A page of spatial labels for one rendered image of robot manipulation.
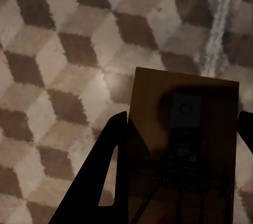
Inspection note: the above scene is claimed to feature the mousetrap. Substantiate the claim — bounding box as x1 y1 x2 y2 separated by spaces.
127 66 239 224

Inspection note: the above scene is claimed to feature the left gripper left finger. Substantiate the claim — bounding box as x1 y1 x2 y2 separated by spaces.
49 111 129 224

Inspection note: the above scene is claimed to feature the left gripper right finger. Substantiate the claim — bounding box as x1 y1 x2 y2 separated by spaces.
237 111 253 153

